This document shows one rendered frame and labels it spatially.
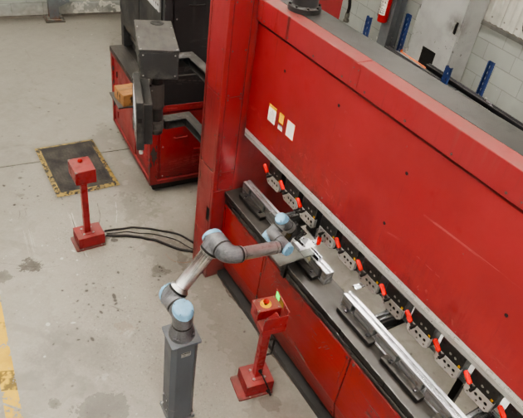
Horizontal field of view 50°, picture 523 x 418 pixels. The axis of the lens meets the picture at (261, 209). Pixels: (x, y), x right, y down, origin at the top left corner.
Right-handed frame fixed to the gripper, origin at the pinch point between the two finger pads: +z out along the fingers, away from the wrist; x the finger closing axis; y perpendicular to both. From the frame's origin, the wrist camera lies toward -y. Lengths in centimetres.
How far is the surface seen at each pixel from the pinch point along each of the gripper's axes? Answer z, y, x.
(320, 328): 18, -27, -44
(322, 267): 6.5, -0.2, -19.8
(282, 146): -37, 33, 39
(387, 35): 302, 292, 371
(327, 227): -19.4, 18.4, -17.6
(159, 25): -96, 30, 139
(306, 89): -72, 63, 26
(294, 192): -19.9, 18.8, 18.3
